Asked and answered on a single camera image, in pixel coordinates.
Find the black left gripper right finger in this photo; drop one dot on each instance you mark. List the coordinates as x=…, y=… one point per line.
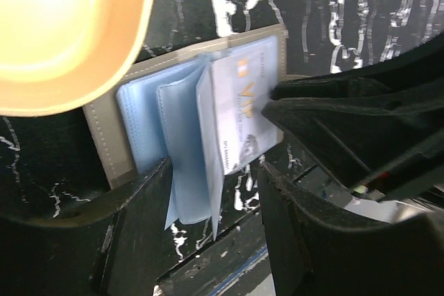
x=318, y=248

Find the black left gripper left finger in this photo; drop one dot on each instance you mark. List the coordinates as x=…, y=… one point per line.
x=110, y=245

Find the beige oval plastic tray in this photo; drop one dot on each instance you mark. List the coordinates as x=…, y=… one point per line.
x=57, y=55

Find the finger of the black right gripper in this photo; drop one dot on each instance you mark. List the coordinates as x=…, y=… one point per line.
x=379, y=149
x=409, y=83

